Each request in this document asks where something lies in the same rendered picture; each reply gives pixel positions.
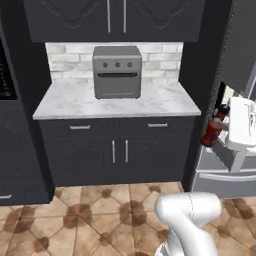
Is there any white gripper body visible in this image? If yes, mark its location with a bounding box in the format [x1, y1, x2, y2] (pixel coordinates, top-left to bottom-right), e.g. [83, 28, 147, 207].
[226, 96, 252, 154]

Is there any red condiment bottle black cap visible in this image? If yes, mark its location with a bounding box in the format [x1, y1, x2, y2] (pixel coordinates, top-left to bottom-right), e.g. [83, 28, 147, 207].
[200, 103, 231, 148]

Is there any grey fridge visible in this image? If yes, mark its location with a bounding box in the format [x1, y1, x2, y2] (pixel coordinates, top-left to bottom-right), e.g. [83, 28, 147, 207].
[190, 0, 256, 200]

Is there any grey fridge freezer drawer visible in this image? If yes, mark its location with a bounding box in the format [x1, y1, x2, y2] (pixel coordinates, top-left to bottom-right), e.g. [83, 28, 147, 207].
[192, 168, 256, 200]

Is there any grey fridge door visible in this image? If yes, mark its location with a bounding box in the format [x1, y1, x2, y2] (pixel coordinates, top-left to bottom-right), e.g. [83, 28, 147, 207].
[218, 0, 256, 97]

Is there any dark lower cupboard door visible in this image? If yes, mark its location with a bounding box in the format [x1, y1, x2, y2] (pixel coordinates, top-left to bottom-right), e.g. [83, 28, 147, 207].
[42, 137, 121, 188]
[119, 134, 195, 184]

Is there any dark cupboard door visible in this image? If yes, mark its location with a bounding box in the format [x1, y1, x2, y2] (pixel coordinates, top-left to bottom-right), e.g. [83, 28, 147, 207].
[42, 137, 121, 188]
[22, 0, 118, 43]
[119, 134, 195, 184]
[116, 0, 206, 43]

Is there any dark drawer front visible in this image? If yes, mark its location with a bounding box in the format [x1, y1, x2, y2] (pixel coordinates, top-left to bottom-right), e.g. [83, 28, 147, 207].
[38, 118, 121, 140]
[119, 116, 196, 138]

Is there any grey toaster oven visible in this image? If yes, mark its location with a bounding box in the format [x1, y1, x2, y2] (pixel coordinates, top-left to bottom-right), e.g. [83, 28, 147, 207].
[92, 45, 143, 100]

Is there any dark upper cupboard door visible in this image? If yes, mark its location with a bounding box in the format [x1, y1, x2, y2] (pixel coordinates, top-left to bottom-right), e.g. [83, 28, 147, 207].
[116, 0, 206, 43]
[22, 0, 118, 43]

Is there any dark tall oven cabinet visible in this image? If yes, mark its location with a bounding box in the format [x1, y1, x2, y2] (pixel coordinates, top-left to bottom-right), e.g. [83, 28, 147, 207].
[0, 0, 55, 207]

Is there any black built-in oven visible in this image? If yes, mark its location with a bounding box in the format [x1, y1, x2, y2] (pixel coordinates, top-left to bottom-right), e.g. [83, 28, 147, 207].
[0, 37, 18, 101]

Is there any silver freezer drawer handle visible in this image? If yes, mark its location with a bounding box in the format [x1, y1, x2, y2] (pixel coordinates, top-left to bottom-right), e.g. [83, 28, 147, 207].
[195, 172, 256, 183]

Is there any silver lower cupboard handle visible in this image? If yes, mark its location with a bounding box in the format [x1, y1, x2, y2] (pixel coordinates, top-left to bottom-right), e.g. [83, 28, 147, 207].
[124, 139, 130, 164]
[111, 140, 117, 165]

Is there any silver cupboard handle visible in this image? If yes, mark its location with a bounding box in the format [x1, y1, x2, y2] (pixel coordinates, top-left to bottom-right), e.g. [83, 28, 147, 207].
[111, 140, 117, 165]
[122, 0, 128, 34]
[124, 139, 130, 164]
[106, 0, 112, 34]

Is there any silver upper cupboard handle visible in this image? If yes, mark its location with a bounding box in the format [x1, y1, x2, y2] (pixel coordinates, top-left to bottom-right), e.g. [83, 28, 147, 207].
[106, 0, 112, 34]
[122, 0, 128, 34]

